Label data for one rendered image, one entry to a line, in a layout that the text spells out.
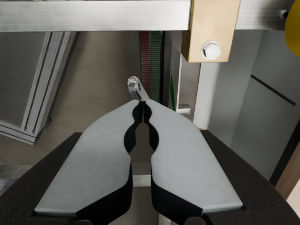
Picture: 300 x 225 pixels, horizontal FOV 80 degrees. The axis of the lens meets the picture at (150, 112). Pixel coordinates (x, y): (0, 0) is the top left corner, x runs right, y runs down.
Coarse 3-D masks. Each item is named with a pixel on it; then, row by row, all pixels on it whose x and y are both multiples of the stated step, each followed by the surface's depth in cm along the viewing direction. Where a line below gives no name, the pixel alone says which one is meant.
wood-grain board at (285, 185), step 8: (296, 152) 26; (296, 160) 26; (288, 168) 28; (296, 168) 26; (280, 176) 29; (288, 176) 28; (296, 176) 26; (280, 184) 29; (288, 184) 28; (296, 184) 26; (280, 192) 30; (288, 192) 28; (296, 192) 27; (288, 200) 28; (296, 200) 28; (296, 208) 30
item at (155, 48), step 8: (152, 32) 34; (152, 40) 34; (160, 40) 34; (152, 48) 35; (152, 56) 36; (152, 64) 37; (152, 72) 38; (152, 80) 38; (152, 88) 39; (152, 96) 40
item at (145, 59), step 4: (144, 32) 34; (148, 32) 34; (144, 36) 34; (148, 36) 34; (144, 40) 34; (148, 40) 34; (144, 44) 35; (148, 44) 35; (144, 48) 35; (148, 48) 35; (144, 52) 35; (148, 52) 35; (144, 56) 36; (148, 56) 36; (144, 60) 36; (148, 60) 36; (144, 64) 37; (148, 64) 37; (144, 68) 37; (148, 68) 37; (144, 72) 38; (148, 72) 38; (144, 76) 38; (148, 76) 38; (144, 80) 38; (148, 80) 38; (144, 84) 39; (148, 84) 39; (144, 88) 39; (148, 88) 39; (148, 92) 40
